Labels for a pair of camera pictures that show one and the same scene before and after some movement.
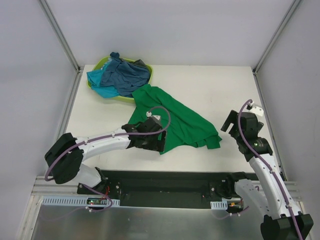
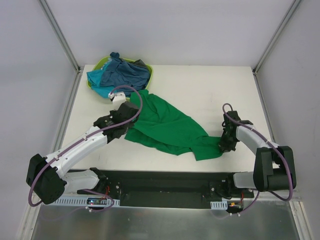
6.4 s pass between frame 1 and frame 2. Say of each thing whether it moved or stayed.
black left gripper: moved
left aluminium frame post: stayed
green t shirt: moved
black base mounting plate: stayed
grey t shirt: stayed
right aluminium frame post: stayed
